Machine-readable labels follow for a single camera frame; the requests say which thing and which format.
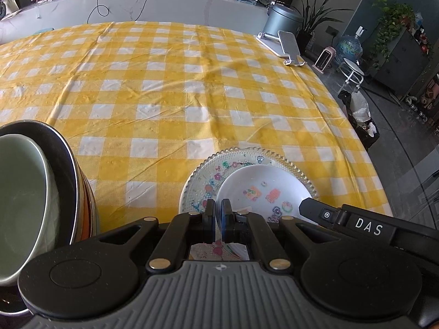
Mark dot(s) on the small white sticker plate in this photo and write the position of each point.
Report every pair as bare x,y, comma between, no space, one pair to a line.
271,185

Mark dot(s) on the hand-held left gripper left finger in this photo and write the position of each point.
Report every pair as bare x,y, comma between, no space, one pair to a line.
209,222

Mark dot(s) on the pale green ceramic bowl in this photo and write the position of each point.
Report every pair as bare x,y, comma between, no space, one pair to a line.
20,212

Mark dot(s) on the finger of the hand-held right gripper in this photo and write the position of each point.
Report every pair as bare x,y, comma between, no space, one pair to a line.
319,212

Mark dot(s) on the stainless steel bowl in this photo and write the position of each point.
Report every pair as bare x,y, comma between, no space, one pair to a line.
67,164

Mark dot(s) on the white plate with vine print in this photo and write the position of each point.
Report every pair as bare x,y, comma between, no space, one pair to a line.
223,174

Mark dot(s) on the white round stool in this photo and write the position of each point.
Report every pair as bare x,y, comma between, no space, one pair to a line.
351,72

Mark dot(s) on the long-leaf potted plant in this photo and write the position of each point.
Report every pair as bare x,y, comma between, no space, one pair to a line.
313,17

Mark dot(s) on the grey metal bin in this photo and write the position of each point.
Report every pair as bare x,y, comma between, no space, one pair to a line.
281,20

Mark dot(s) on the white phone stand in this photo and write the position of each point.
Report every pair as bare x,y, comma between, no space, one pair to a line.
289,46

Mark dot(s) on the trailing green plant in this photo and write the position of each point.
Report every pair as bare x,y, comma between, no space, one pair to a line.
391,24

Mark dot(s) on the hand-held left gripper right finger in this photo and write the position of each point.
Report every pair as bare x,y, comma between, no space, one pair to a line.
226,222

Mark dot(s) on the yellow checkered tablecloth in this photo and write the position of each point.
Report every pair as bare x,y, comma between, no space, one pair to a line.
171,109

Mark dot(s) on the clear glass beaded plate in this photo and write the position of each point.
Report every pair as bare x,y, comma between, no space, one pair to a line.
303,175

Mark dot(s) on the blue water bottle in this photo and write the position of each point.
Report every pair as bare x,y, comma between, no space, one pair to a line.
349,48

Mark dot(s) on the black trash bin with bag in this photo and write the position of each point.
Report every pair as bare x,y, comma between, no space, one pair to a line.
360,120

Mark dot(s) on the pink small heater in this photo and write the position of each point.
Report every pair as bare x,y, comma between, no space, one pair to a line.
324,60

